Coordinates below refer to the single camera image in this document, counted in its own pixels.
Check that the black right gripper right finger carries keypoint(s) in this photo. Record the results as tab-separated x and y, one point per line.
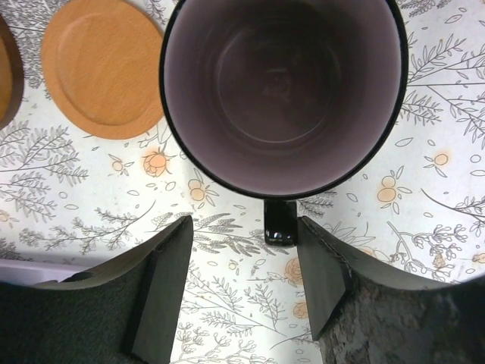
362	310

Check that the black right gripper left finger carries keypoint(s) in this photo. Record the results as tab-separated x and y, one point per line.
122	311

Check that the purple mug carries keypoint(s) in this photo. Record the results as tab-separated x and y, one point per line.
280	100

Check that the light wooden coaster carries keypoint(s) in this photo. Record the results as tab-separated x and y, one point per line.
100	64

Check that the dark brown coaster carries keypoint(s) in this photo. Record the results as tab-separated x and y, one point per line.
12	76

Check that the lavender tray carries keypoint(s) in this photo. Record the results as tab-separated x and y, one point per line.
28	273

